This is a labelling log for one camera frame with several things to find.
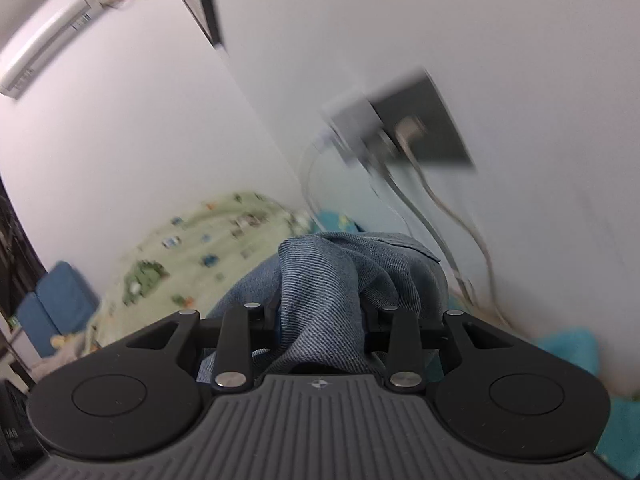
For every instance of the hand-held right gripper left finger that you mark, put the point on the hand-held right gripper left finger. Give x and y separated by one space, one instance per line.
262 322

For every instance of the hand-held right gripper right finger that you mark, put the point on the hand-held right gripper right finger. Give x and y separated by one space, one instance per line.
382 322

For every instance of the blue denim jeans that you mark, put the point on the blue denim jeans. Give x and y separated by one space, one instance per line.
320 300

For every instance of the green printed blanket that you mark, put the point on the green printed blanket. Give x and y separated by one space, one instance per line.
200 255

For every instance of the beige cloth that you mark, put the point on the beige cloth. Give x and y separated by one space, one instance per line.
70 347

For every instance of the grey plug adapter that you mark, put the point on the grey plug adapter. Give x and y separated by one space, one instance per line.
352 122

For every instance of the blue padded chair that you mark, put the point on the blue padded chair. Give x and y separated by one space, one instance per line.
57 300

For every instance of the teal printed bed sheet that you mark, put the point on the teal printed bed sheet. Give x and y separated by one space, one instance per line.
600 385

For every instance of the dark furniture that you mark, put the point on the dark furniture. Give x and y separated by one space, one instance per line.
12 310

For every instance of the white air conditioner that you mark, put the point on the white air conditioner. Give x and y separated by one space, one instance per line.
55 35

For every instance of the dark wall socket plate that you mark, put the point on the dark wall socket plate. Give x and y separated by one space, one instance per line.
435 120

